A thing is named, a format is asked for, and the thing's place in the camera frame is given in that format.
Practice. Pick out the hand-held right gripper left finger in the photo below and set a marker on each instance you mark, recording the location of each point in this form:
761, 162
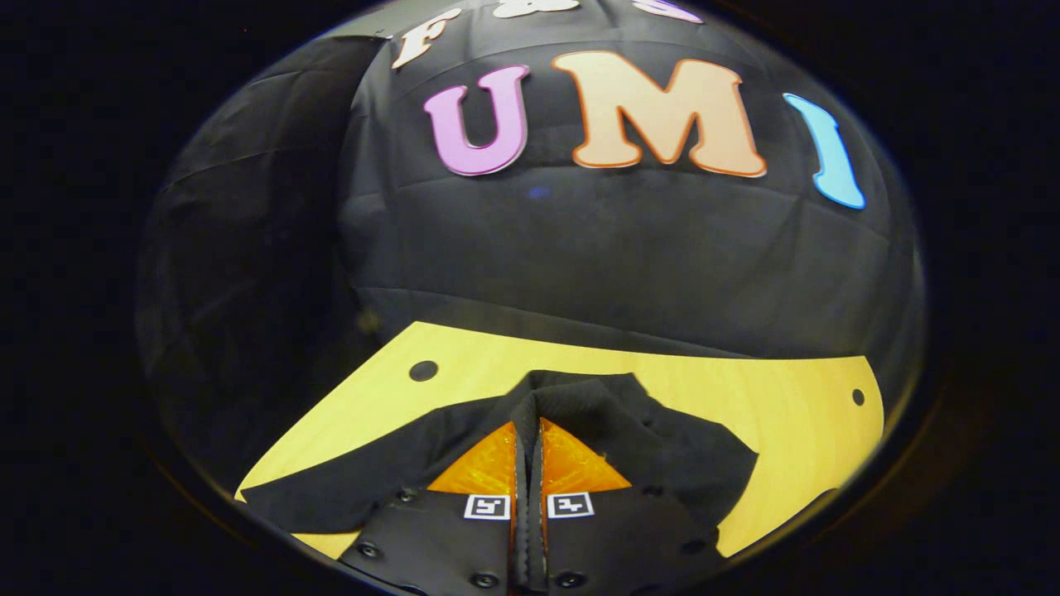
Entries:
447, 542

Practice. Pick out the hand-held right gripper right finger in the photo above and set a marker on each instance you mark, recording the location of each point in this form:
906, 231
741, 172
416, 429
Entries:
621, 542

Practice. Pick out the black button cardigan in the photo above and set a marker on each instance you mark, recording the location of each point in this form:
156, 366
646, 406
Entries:
662, 447

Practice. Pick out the black backdrop cloth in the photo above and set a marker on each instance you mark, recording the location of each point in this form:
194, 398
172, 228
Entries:
580, 248

